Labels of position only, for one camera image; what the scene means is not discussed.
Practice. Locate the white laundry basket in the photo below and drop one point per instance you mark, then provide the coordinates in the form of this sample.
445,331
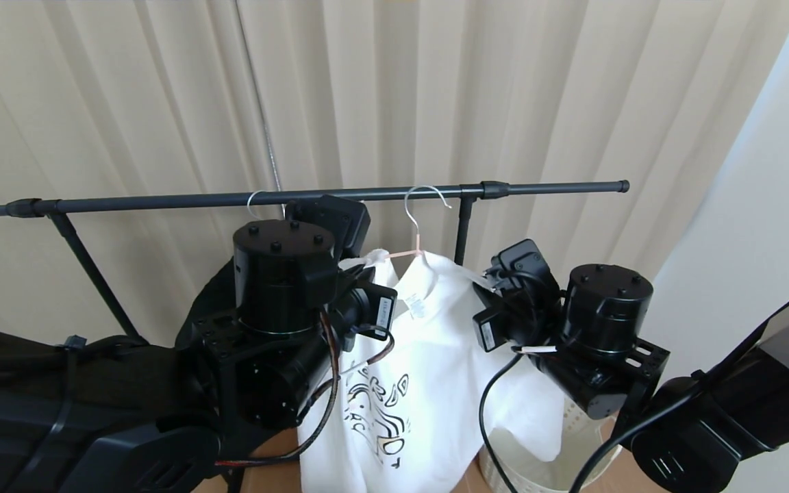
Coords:
572,465

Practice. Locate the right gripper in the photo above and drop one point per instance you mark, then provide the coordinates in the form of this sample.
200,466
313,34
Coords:
524,329

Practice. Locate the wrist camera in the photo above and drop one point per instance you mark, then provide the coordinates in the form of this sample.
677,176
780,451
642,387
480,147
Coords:
521,267
333,219

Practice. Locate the white garment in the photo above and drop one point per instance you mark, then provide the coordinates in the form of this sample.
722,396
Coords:
435,370

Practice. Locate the black clothes rack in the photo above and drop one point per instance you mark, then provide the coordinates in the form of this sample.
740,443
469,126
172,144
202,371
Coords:
161,202

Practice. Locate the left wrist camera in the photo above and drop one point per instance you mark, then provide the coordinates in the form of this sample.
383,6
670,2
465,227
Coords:
333,219

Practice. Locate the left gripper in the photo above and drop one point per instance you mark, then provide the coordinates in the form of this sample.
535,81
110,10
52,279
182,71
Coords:
367,311

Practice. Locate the pink clothes hanger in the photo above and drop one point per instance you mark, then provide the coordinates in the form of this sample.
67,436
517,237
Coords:
252,200
414,226

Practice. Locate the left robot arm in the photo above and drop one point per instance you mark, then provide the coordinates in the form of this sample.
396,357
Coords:
93,411

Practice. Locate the beige curtain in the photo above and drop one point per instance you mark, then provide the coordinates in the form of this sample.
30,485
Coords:
504,89

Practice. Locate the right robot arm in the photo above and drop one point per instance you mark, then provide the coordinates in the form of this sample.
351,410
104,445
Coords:
607,308

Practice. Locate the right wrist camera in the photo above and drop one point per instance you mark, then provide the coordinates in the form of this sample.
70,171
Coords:
521,267

